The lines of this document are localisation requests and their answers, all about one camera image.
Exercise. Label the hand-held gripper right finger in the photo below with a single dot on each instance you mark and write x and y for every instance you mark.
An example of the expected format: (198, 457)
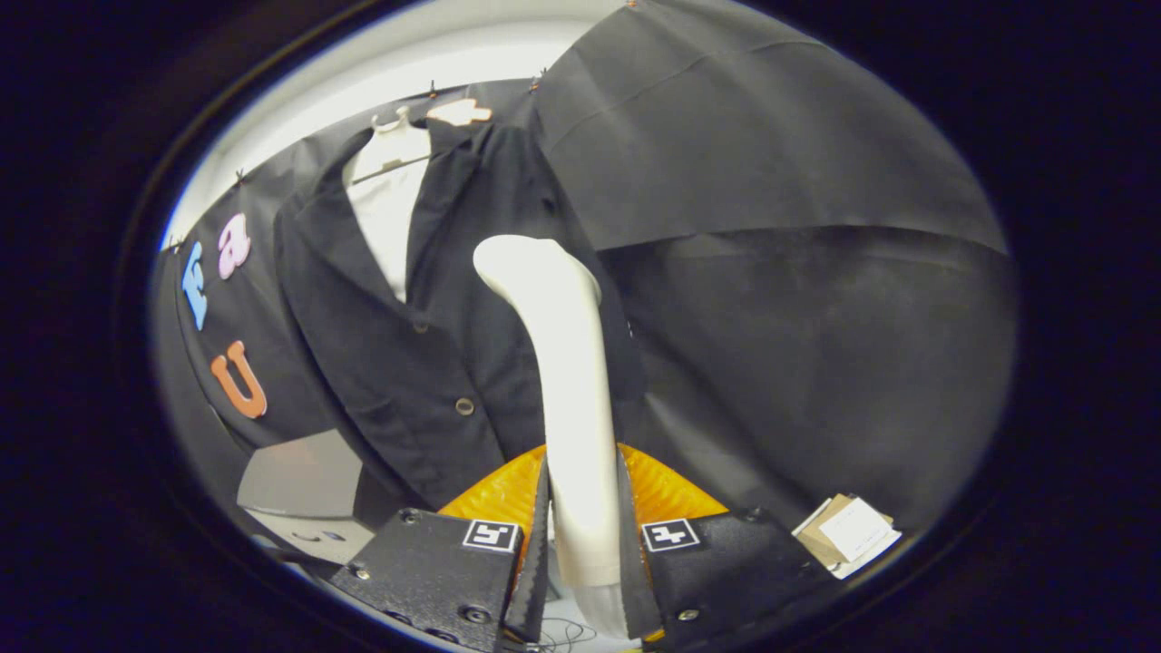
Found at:
(631, 571)

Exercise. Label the white garment steamer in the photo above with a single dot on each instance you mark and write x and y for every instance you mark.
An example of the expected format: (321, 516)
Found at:
(571, 390)

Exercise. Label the grey drawer cabinet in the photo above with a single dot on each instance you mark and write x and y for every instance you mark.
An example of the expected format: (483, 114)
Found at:
(299, 481)

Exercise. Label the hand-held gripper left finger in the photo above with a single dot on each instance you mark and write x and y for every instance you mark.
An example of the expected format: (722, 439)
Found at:
(537, 562)

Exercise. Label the black backdrop cloth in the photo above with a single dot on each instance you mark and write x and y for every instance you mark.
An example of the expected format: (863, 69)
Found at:
(798, 272)

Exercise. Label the black jacket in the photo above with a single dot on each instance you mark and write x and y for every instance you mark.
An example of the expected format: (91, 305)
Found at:
(453, 345)

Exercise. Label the pile of cardboard and paper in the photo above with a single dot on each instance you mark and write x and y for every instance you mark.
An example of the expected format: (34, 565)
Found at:
(853, 531)

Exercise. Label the white mannequin torso on stand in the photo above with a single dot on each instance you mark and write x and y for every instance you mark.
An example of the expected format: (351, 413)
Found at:
(385, 218)

